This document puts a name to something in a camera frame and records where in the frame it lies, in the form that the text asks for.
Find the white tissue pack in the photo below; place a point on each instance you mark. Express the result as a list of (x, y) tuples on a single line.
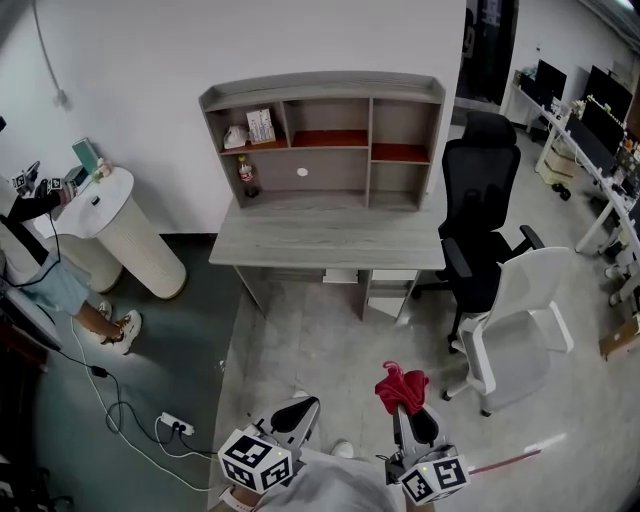
[(235, 137)]

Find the teal box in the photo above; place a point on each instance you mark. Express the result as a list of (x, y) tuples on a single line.
[(86, 155)]

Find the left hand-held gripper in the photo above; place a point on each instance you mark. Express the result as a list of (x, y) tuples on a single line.
[(252, 460)]

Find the person's white shirt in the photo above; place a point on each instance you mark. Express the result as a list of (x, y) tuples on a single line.
[(330, 485)]

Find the wooden shelf with red back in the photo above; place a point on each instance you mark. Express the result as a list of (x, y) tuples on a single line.
[(340, 175)]

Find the red cloth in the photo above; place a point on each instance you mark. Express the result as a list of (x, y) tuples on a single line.
[(402, 390)]

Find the cola bottle with red label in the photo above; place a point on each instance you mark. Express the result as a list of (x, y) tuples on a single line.
[(247, 175)]

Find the black computer monitor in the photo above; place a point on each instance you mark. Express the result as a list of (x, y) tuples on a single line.
[(607, 92), (550, 82), (595, 135)]

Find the person's left forearm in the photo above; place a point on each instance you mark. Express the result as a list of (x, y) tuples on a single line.
[(247, 500)]

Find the white office chair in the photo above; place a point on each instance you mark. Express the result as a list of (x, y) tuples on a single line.
[(515, 350)]

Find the grey wood-grain table top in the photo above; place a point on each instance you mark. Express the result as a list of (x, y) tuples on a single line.
[(325, 240)]

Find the red white floor strip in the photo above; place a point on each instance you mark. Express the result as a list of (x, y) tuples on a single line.
[(520, 452)]

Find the black power adapter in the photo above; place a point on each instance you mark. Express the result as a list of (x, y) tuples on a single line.
[(98, 371)]

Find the white wristwatch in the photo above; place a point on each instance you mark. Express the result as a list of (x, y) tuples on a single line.
[(232, 497)]

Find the white printed box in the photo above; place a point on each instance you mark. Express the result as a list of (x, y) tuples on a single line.
[(261, 127)]

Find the black office chair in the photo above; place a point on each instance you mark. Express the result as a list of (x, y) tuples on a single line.
[(480, 165)]

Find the person's right forearm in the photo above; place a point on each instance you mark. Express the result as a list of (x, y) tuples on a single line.
[(414, 507)]

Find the white round pedestal table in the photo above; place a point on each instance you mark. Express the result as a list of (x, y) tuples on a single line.
[(140, 250)]

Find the white keyboard tray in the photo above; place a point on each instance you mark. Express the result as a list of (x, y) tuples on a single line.
[(340, 276)]

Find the long white office desk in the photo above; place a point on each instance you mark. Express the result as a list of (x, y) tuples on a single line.
[(600, 190)]

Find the person's white shoe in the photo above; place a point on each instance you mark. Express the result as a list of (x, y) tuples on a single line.
[(127, 330), (105, 310), (301, 394), (343, 449)]

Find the small cream figurine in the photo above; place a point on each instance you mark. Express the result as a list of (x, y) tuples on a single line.
[(101, 170)]

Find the brown cardboard box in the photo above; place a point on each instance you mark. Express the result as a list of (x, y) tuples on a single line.
[(620, 340)]

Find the white power strip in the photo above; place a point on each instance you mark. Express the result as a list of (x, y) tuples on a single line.
[(177, 423)]

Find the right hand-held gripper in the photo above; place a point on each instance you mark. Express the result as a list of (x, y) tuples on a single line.
[(435, 480)]

